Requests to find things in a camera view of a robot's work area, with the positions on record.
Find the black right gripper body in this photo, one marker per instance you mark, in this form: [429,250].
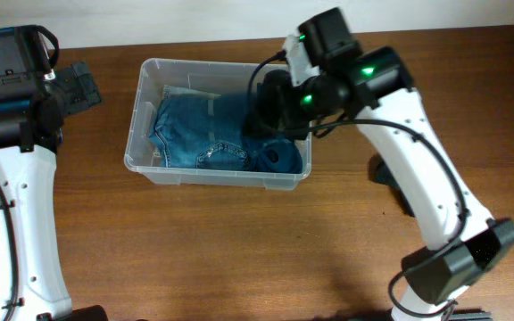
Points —
[314,101]

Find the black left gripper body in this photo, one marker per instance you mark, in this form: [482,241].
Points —
[78,91]

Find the black garment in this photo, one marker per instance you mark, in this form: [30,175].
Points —
[379,173]
[263,100]

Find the light blue jeans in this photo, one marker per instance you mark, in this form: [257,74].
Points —
[170,91]

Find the dark blue jeans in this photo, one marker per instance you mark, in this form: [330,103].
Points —
[197,133]

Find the teal blue garment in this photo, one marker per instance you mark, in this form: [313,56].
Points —
[275,154]

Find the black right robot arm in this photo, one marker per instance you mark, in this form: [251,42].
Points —
[377,94]

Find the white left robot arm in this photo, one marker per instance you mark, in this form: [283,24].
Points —
[33,109]

